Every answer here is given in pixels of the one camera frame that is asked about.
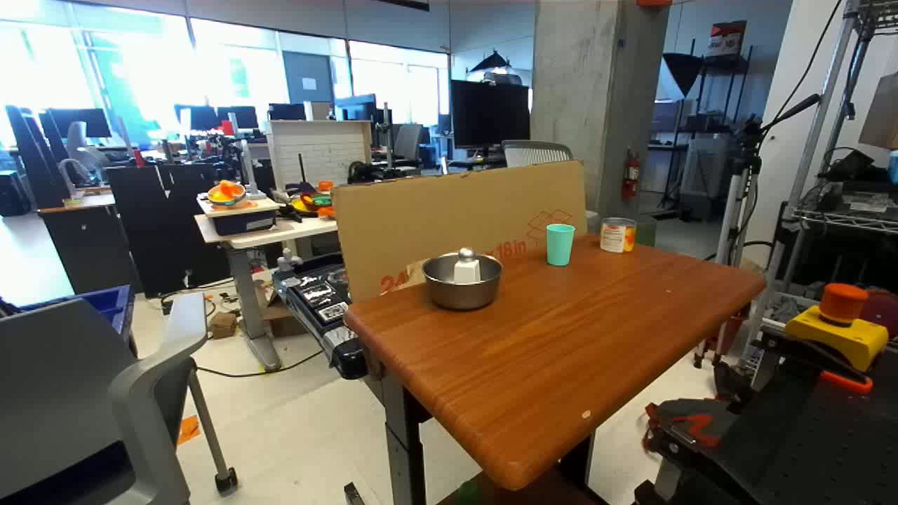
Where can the teal plastic cup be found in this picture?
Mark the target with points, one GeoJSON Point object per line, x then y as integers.
{"type": "Point", "coordinates": [560, 245]}

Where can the small white object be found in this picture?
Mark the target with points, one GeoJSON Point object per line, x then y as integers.
{"type": "Point", "coordinates": [467, 271]}

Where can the brown cardboard sheet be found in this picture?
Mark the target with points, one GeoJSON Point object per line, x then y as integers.
{"type": "Point", "coordinates": [437, 220]}

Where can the round metal bowl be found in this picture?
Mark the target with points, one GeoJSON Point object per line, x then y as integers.
{"type": "Point", "coordinates": [461, 296]}

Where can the black power strip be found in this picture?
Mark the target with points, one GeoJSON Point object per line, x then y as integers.
{"type": "Point", "coordinates": [322, 313]}

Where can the pile of colourful toys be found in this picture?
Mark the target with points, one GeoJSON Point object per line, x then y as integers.
{"type": "Point", "coordinates": [313, 199]}

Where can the large black monitor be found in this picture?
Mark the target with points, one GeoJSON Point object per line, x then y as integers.
{"type": "Point", "coordinates": [488, 113]}

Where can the white panel board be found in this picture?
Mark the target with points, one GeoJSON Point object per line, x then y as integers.
{"type": "Point", "coordinates": [317, 149]}

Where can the orange and white tin can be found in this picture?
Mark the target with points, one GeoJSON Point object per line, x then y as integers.
{"type": "Point", "coordinates": [617, 237]}

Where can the black table leg column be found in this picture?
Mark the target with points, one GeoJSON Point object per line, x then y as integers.
{"type": "Point", "coordinates": [405, 438]}

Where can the black pyramid lamp shade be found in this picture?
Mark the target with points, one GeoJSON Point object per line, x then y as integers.
{"type": "Point", "coordinates": [492, 63]}

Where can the red fire extinguisher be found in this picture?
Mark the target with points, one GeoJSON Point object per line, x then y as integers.
{"type": "Point", "coordinates": [632, 178]}

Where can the white height-adjustable desk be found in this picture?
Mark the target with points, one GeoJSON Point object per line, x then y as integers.
{"type": "Point", "coordinates": [245, 280]}

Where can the black tray box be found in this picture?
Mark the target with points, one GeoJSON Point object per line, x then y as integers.
{"type": "Point", "coordinates": [242, 223]}

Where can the orange and yellow toy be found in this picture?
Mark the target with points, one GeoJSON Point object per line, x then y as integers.
{"type": "Point", "coordinates": [224, 191]}

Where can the small cardboard box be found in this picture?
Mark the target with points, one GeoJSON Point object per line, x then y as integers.
{"type": "Point", "coordinates": [223, 324]}

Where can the small black computer monitor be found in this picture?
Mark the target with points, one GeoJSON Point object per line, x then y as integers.
{"type": "Point", "coordinates": [196, 115]}
{"type": "Point", "coordinates": [238, 115]}
{"type": "Point", "coordinates": [78, 122]}

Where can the black shelf unit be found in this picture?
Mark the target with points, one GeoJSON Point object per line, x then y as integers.
{"type": "Point", "coordinates": [715, 122]}

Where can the black office chair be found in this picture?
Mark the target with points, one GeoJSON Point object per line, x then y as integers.
{"type": "Point", "coordinates": [155, 224]}

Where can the blue plastic bin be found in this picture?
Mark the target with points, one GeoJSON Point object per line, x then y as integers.
{"type": "Point", "coordinates": [113, 307]}

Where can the wooden office desk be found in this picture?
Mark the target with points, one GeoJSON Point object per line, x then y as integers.
{"type": "Point", "coordinates": [85, 238]}

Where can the black machine base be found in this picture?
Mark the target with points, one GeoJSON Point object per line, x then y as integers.
{"type": "Point", "coordinates": [794, 438]}

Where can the yellow emergency stop button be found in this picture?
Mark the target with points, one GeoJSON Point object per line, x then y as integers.
{"type": "Point", "coordinates": [837, 332]}

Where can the metal equipment rack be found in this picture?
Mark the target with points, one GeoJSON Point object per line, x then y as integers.
{"type": "Point", "coordinates": [844, 199]}

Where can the gray office chair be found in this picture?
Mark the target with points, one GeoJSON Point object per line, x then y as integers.
{"type": "Point", "coordinates": [66, 394]}

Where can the camera tripod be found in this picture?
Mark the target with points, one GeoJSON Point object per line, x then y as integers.
{"type": "Point", "coordinates": [739, 199]}

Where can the red wall sign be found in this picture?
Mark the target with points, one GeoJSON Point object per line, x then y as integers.
{"type": "Point", "coordinates": [726, 38]}

